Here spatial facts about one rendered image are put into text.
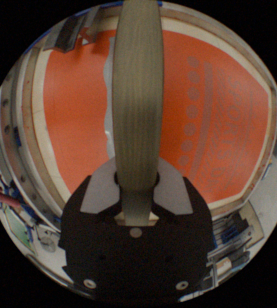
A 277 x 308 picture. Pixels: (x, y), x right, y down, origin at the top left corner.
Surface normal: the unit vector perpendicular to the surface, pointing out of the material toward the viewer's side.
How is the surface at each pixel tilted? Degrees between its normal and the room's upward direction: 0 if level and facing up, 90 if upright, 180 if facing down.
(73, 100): 0
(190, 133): 0
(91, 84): 0
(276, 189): 90
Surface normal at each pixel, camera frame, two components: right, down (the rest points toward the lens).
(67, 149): 0.01, 0.47
